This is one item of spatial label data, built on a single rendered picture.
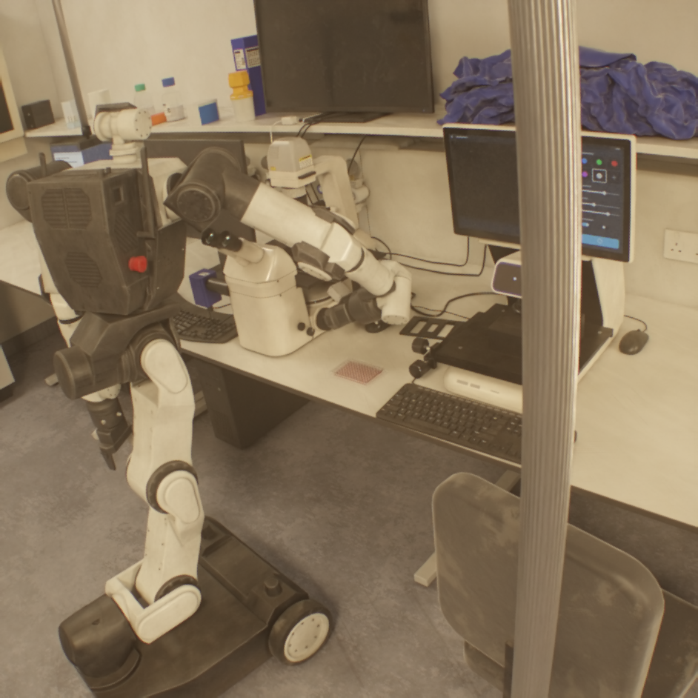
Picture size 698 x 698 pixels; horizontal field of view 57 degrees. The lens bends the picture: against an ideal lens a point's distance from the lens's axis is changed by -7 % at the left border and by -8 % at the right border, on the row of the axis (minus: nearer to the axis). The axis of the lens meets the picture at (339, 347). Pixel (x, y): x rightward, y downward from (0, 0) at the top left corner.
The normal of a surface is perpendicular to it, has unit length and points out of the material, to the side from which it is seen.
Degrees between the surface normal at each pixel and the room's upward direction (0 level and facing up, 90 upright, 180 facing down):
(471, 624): 90
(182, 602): 90
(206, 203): 105
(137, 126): 94
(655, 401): 0
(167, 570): 90
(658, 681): 0
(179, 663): 0
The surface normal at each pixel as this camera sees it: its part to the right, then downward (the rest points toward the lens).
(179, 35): -0.64, 0.44
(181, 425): 0.67, 0.27
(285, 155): -0.65, 0.17
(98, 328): -0.55, -0.44
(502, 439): -0.18, -0.83
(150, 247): -0.33, 0.39
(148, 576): -0.65, -0.24
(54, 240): -0.31, 0.61
